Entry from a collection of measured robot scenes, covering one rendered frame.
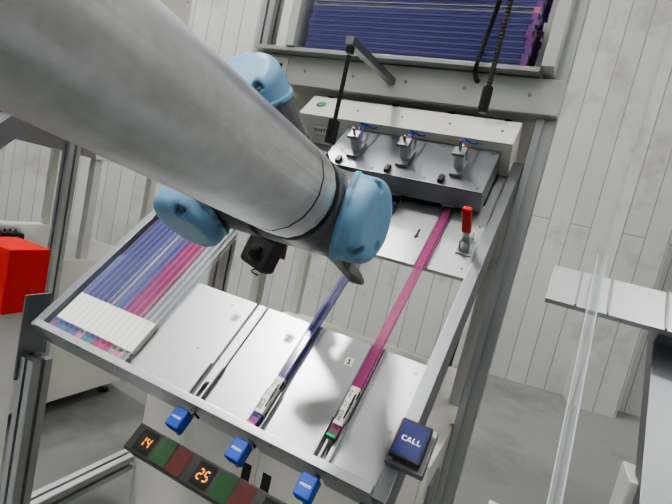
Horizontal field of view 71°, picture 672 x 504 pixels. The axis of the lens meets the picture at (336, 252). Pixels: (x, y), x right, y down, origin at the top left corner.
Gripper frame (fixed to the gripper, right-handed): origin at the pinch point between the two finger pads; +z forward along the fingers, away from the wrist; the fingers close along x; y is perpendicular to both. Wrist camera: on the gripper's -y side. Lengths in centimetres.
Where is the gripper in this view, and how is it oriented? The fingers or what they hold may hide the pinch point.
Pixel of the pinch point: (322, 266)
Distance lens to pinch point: 74.3
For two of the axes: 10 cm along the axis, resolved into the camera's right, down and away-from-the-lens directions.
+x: -7.6, -4.2, 4.9
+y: 6.0, -7.4, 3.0
